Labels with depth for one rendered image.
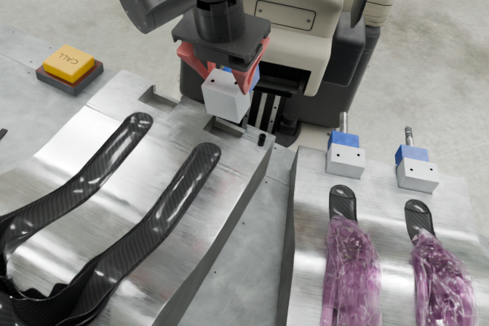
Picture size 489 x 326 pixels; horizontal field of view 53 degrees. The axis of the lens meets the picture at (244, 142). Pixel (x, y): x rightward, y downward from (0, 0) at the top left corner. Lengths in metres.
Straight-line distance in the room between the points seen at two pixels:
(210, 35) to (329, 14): 0.49
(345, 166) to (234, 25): 0.28
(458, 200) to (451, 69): 1.86
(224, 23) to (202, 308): 0.35
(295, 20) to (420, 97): 1.40
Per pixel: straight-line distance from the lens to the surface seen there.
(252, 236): 0.70
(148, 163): 0.66
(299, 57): 1.03
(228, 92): 0.62
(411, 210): 0.74
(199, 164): 0.66
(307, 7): 1.01
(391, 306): 0.60
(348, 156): 0.72
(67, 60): 0.89
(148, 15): 0.48
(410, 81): 2.42
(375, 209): 0.71
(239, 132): 0.72
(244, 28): 0.57
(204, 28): 0.55
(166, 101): 0.76
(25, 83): 0.91
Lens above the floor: 1.40
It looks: 48 degrees down
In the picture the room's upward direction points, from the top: 12 degrees clockwise
